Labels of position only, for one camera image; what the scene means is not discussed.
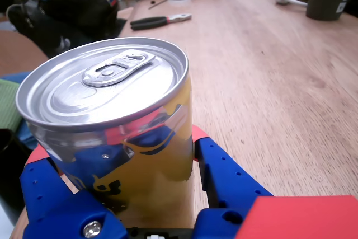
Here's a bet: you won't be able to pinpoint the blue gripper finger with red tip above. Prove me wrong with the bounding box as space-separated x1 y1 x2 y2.
191 125 275 211
19 142 129 239

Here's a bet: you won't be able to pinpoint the yellow Red Bull can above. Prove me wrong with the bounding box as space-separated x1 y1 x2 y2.
15 36 195 228

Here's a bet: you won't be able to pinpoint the black round container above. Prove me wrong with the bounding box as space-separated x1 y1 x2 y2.
0 128 35 226

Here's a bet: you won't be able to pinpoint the blue cloth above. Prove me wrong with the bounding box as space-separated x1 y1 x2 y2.
0 72 40 151

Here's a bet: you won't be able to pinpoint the green ribbed item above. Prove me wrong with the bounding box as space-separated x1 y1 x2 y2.
0 78 23 132

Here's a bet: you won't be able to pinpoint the clear tape roll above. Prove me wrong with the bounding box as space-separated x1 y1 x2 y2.
167 0 192 8

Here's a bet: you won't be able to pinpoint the thin black screwdriver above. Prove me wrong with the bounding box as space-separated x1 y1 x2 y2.
148 0 170 10

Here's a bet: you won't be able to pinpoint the black backpack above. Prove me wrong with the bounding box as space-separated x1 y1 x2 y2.
6 0 120 58

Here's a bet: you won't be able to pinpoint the red camera mount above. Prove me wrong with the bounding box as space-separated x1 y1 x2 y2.
234 195 358 239

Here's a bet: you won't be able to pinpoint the black handled pliers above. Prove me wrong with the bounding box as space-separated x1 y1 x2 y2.
130 13 193 31

